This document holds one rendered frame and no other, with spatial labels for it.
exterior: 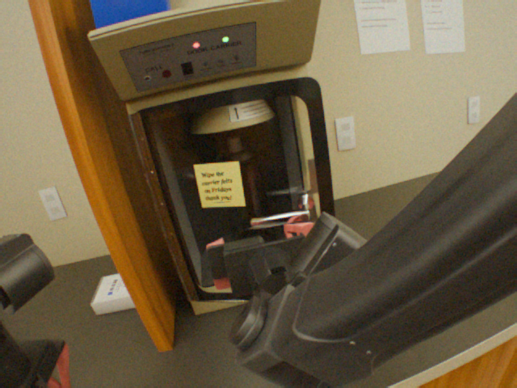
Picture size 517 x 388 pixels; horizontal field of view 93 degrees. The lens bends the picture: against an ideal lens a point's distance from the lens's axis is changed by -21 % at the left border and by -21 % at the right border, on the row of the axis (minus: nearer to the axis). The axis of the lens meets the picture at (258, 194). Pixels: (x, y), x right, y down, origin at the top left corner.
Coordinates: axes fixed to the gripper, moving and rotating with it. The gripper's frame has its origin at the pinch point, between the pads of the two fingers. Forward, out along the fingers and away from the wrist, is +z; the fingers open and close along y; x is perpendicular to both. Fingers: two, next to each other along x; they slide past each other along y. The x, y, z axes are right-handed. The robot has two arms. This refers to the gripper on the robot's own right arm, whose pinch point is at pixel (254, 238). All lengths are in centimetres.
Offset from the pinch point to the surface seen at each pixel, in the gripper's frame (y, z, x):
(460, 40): -98, 52, -35
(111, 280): 37, 32, 20
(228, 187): 2.1, 6.8, -6.4
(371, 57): -56, 53, -29
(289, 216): -5.2, -1.3, -2.8
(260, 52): -6.0, 6.5, -26.7
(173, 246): 14.2, 12.6, 4.5
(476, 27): -107, 51, -40
